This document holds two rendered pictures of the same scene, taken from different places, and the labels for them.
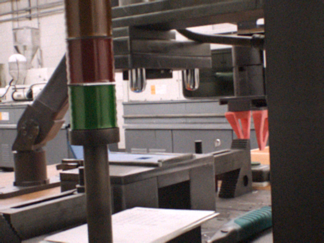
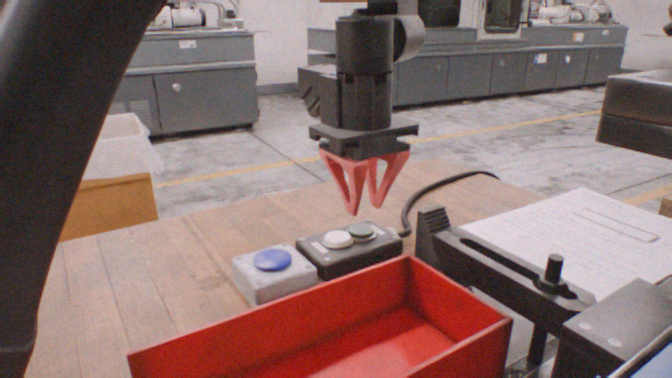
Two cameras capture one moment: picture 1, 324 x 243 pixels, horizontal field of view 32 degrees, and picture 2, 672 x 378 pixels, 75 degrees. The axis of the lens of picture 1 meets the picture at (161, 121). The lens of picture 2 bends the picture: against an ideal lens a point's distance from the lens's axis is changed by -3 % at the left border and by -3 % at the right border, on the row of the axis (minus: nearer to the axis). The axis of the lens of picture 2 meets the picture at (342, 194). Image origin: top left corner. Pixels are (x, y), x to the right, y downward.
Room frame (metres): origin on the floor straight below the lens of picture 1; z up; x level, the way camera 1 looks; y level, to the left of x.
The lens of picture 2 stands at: (0.90, 0.28, 1.17)
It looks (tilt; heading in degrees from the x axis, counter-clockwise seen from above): 22 degrees down; 291
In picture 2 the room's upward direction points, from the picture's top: straight up
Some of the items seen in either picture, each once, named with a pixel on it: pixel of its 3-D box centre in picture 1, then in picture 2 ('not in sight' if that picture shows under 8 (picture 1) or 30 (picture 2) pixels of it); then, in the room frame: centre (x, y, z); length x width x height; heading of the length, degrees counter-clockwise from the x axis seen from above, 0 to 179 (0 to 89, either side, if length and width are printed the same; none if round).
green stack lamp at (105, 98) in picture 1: (92, 106); not in sight; (0.45, 0.05, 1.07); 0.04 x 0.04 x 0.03
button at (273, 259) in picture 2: not in sight; (272, 263); (1.11, -0.07, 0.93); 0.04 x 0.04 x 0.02
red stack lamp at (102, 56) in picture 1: (90, 62); not in sight; (0.45, 0.05, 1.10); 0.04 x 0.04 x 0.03
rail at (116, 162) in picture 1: (119, 170); not in sight; (0.74, 0.06, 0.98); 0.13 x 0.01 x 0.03; 54
